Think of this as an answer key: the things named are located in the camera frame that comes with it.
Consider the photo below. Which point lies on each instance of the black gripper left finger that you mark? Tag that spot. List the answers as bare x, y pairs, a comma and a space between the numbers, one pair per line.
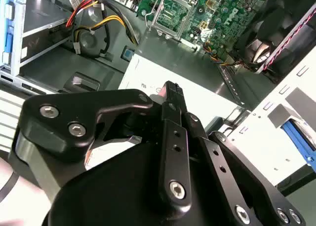
61, 117

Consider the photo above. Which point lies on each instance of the hard disk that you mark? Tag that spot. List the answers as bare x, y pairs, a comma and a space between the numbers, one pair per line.
295, 137

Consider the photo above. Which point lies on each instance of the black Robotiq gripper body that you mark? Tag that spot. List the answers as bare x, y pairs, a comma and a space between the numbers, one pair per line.
111, 186

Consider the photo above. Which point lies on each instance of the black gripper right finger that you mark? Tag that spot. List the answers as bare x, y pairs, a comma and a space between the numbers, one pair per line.
247, 181

